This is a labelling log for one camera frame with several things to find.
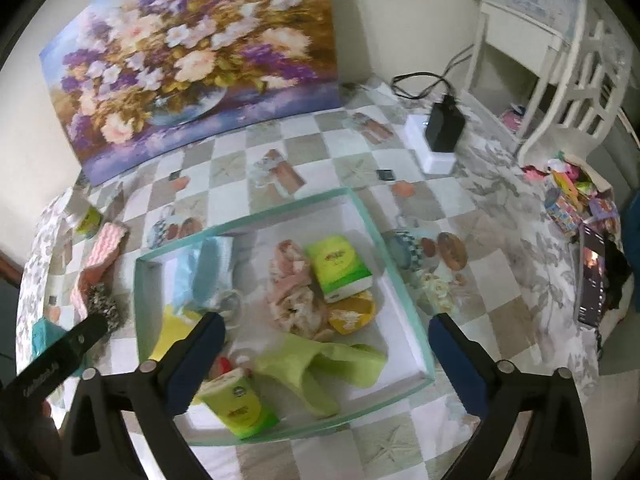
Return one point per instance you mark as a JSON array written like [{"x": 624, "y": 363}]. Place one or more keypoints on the floral canvas painting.
[{"x": 132, "y": 79}]

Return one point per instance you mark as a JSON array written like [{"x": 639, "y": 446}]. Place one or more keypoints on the teal square box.
[{"x": 45, "y": 333}]

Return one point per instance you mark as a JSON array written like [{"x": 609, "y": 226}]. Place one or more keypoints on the green tissue pack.
[
  {"x": 338, "y": 268},
  {"x": 236, "y": 403}
]

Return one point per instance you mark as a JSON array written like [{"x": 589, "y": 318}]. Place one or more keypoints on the white pill bottle green label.
[{"x": 86, "y": 222}]

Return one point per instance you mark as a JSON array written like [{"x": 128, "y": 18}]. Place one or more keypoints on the lime green cloth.
[{"x": 296, "y": 362}]

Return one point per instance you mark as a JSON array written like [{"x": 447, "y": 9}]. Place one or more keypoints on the pile of colourful toys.
[{"x": 575, "y": 194}]

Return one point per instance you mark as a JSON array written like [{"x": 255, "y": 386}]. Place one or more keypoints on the pink white zigzag cloth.
[{"x": 104, "y": 252}]

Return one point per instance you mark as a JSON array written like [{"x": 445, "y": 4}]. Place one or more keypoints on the orange yellow round sponge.
[{"x": 353, "y": 313}]

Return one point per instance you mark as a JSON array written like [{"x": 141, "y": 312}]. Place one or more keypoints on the white power strip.
[{"x": 430, "y": 162}]

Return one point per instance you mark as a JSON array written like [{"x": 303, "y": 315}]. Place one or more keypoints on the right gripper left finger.
[{"x": 188, "y": 362}]

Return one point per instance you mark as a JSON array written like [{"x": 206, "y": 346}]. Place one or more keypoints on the teal rimmed white tray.
[{"x": 396, "y": 329}]

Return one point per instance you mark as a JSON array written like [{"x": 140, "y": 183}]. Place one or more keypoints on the black power adapter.
[{"x": 445, "y": 126}]

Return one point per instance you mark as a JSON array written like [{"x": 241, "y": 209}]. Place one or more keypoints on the white wooden chair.
[{"x": 590, "y": 91}]

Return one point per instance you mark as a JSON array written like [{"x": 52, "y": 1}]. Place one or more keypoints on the white desk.
[{"x": 522, "y": 42}]

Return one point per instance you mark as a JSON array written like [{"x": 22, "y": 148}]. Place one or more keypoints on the checkered patterned tablecloth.
[{"x": 328, "y": 179}]

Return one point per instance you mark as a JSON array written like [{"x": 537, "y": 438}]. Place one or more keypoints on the grey floral tablecloth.
[{"x": 517, "y": 288}]

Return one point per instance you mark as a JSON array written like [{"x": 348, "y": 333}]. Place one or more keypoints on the light blue face mask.
[{"x": 204, "y": 270}]

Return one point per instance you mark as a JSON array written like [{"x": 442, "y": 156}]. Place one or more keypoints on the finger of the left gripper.
[{"x": 50, "y": 369}]

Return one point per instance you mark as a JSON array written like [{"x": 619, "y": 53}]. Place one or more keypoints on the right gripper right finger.
[{"x": 468, "y": 367}]

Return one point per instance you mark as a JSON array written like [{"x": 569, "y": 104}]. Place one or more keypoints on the black white spotted cloth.
[{"x": 101, "y": 301}]

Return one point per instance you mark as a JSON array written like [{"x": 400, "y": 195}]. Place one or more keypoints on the pink floral fabric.
[{"x": 292, "y": 300}]

